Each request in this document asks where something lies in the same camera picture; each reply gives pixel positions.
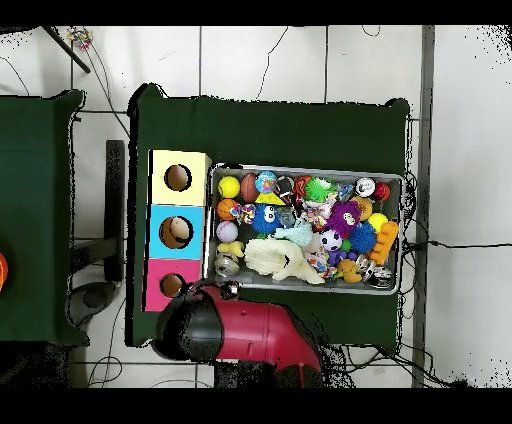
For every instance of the black monitor on stand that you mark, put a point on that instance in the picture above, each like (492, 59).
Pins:
(115, 200)

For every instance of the purple spiky monster toy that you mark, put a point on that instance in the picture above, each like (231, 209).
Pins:
(343, 218)

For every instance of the colourful knotted floor toy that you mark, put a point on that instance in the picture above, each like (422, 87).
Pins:
(80, 38)

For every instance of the orange plastic bowl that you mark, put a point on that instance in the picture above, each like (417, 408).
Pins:
(2, 272)

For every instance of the orange basketball toy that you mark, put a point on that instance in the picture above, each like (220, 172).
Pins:
(226, 209)

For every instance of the wooden box with three holes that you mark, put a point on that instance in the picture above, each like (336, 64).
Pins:
(192, 240)

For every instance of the black and white soccer ball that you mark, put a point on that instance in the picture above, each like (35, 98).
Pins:
(331, 240)

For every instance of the yellow ball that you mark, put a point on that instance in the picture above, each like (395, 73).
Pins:
(228, 186)

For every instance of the globe print ball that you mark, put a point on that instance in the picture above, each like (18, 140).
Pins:
(266, 182)

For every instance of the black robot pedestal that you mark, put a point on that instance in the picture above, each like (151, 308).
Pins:
(240, 374)

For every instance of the green spiky toy with eye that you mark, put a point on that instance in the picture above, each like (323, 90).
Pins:
(318, 188)

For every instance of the black rod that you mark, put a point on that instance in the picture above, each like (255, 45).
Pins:
(68, 50)

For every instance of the dark green table cloth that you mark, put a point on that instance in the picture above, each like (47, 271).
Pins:
(36, 180)
(280, 132)

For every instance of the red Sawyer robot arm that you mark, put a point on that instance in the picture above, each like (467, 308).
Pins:
(256, 328)

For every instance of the shallow metal mesh bin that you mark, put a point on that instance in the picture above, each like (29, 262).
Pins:
(260, 280)

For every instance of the colourful patterned cloth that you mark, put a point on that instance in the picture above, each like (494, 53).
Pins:
(316, 212)

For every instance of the cream knit cloth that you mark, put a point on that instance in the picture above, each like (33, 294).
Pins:
(280, 260)

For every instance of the white baseball toy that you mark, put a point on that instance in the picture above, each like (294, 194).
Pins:
(226, 231)

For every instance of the blue spiky toy with eyes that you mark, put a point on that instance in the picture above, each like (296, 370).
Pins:
(264, 218)

